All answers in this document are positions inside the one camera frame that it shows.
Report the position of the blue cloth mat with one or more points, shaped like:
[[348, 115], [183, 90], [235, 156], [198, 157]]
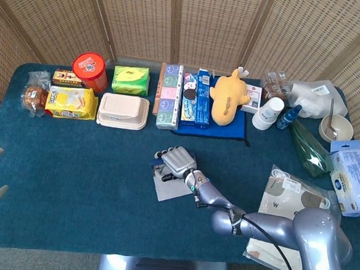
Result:
[[223, 132]]

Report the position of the cream cloth in plastic bag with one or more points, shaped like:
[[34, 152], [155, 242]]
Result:
[[284, 191]]

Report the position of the stack of white paper cups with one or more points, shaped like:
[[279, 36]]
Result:
[[268, 113]]

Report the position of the yellow biscuit bag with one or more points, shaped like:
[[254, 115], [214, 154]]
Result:
[[71, 102]]

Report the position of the woven folding screen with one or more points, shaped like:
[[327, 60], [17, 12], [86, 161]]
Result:
[[144, 21]]

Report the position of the green plastic bottle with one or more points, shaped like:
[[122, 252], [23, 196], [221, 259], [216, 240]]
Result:
[[308, 150]]

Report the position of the brown snack in clear pack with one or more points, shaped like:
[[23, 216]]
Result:
[[273, 86]]

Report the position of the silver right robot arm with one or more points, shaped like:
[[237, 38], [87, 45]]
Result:
[[315, 237]]

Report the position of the metal spoon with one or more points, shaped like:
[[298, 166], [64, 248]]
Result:
[[331, 114]]

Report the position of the white wet wipes pack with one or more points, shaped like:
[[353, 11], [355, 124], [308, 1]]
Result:
[[353, 181]]

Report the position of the small white box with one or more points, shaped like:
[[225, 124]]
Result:
[[253, 98]]

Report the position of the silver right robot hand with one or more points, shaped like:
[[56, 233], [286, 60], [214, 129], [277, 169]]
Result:
[[178, 162]]

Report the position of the pastel tissue multipack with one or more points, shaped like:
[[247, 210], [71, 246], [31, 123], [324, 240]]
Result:
[[169, 94]]

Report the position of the beige bowl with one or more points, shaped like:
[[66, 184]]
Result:
[[344, 128]]

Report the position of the blue spray bottle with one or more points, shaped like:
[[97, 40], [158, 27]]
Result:
[[287, 118]]

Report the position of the thin metal-frame eyeglasses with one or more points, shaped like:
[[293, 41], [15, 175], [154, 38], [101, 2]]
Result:
[[158, 170]]

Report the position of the white plastic bag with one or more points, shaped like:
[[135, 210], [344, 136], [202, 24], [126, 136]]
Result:
[[312, 98]]

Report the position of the orange canister with red lid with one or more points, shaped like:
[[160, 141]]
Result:
[[89, 65]]

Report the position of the beige lidded lunch box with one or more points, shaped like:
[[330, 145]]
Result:
[[123, 109]]

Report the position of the yellow plush toy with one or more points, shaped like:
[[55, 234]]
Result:
[[227, 95]]

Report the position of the blue cookie box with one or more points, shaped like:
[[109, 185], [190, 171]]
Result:
[[188, 111]]

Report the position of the light blue card package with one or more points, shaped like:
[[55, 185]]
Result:
[[346, 145]]

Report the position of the green tissue box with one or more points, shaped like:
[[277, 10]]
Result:
[[129, 79]]

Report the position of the small yellow red box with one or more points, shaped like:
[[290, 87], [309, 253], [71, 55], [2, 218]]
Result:
[[65, 78]]

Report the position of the bread in clear bag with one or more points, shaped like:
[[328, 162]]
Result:
[[34, 97]]

